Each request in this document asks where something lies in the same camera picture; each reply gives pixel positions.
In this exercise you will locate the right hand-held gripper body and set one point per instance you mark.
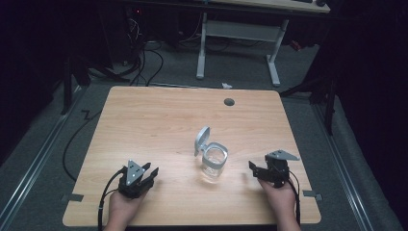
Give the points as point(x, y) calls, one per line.
point(277, 168)

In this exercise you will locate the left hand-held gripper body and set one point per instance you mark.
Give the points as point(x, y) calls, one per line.
point(129, 187)

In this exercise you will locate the glass jar with grey lid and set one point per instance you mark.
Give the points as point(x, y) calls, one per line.
point(212, 160)

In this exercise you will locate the person's left hand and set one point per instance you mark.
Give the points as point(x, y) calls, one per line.
point(123, 205)

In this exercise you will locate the person's right hand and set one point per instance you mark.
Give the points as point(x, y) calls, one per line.
point(278, 196)

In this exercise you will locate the black metal stand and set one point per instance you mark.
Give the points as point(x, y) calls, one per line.
point(67, 86)
point(329, 106)

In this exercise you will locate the white paper scrap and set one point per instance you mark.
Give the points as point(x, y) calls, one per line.
point(226, 85)

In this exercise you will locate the white-legged wooden desk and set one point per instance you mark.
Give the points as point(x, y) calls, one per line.
point(239, 31)

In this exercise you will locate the grey table bracket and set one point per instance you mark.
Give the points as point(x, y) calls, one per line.
point(72, 197)
point(312, 194)

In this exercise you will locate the metal floor rail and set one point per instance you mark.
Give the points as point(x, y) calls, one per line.
point(344, 166)
point(33, 160)

